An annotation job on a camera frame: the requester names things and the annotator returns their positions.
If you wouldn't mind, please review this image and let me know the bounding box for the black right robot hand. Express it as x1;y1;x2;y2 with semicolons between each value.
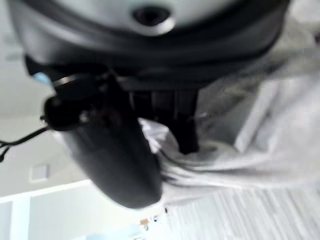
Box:
6;0;294;210

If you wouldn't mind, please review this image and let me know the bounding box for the white garment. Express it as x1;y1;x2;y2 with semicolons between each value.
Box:
137;0;320;240

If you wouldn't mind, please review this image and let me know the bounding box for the white window frame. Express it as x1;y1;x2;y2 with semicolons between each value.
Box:
0;179;167;240

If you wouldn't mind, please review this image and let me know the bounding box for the white wall plate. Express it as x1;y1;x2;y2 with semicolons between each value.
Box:
29;163;51;182

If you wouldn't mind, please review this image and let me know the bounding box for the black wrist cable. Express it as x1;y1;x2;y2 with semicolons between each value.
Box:
0;124;55;163

